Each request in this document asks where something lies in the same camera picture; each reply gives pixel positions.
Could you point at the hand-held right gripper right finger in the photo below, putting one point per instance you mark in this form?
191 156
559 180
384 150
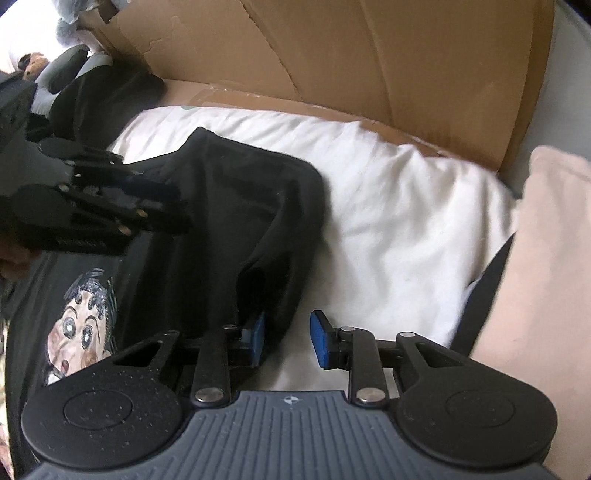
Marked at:
318 339

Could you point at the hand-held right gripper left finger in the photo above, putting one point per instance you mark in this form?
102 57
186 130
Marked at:
258 334

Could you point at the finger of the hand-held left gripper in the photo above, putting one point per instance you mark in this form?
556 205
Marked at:
129 182
138 219

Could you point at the black cartoon print t-shirt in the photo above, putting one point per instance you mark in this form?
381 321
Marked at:
240 207

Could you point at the black buttoned garment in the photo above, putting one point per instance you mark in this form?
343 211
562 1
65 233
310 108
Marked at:
106 106

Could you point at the grey neck pillow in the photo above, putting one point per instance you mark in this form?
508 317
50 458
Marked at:
69 64

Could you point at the brown plush toy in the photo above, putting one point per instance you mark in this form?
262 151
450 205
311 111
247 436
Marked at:
34 64

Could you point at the cream printed bed sheet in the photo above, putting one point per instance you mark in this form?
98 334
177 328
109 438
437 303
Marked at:
392 207

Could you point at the brown flattened cardboard box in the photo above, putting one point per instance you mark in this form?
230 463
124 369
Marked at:
323 55

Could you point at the beige folded shirt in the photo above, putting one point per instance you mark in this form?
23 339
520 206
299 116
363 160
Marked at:
549 277

